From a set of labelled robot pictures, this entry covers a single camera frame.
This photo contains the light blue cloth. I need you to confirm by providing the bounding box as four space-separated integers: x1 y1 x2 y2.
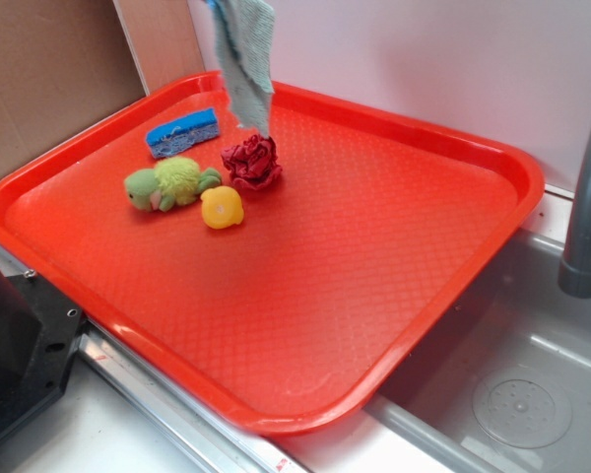
207 1 275 138

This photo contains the crumpled red cloth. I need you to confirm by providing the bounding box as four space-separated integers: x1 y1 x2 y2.
221 134 283 191

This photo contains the red plastic tray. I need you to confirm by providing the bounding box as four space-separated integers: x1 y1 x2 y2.
0 72 545 437

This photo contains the yellow rubber duck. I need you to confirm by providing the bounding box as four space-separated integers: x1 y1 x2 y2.
201 186 244 230

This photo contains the green plush turtle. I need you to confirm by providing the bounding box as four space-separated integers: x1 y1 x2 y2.
123 156 222 212

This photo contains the blue sponge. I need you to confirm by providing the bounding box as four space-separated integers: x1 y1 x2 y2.
146 107 220 159

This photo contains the grey sink basin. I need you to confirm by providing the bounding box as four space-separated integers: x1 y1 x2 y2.
284 232 591 472

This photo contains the sink drain cover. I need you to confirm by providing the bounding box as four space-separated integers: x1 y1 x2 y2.
472 374 572 449

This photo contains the brown cardboard panel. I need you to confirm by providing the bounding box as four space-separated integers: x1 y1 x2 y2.
0 1 204 179

